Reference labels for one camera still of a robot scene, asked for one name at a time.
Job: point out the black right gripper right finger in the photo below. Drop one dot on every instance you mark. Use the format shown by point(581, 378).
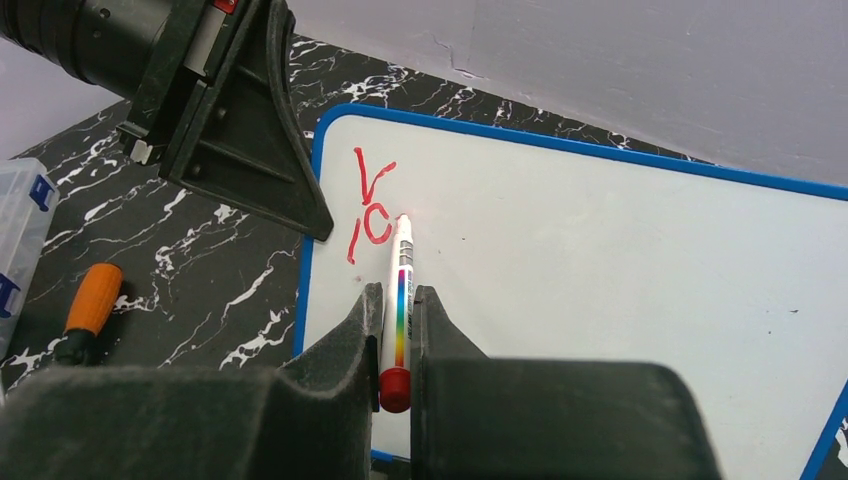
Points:
point(478, 417)

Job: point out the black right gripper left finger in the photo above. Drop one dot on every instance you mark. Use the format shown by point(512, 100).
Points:
point(309, 419)

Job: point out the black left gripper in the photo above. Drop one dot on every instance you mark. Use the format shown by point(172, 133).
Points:
point(208, 84)

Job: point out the white red whiteboard marker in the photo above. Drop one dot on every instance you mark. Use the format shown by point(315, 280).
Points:
point(394, 379)

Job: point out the blue framed whiteboard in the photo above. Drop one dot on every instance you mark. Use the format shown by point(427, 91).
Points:
point(541, 247)

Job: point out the clear plastic organizer box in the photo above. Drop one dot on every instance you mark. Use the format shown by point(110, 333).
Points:
point(28, 203)

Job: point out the orange handled screwdriver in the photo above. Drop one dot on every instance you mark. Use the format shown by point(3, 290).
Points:
point(91, 308)

